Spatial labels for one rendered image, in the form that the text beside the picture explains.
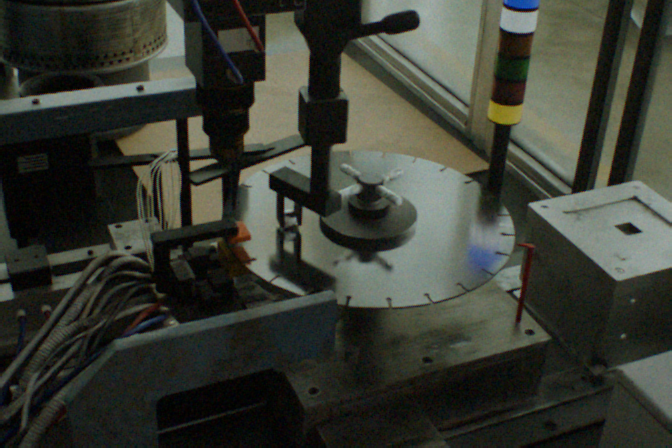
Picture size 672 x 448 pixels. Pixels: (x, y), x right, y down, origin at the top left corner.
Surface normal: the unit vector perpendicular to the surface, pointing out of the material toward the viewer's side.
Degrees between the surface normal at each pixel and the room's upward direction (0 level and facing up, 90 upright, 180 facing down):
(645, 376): 0
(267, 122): 0
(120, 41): 90
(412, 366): 0
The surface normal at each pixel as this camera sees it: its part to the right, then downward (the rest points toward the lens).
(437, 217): 0.04, -0.86
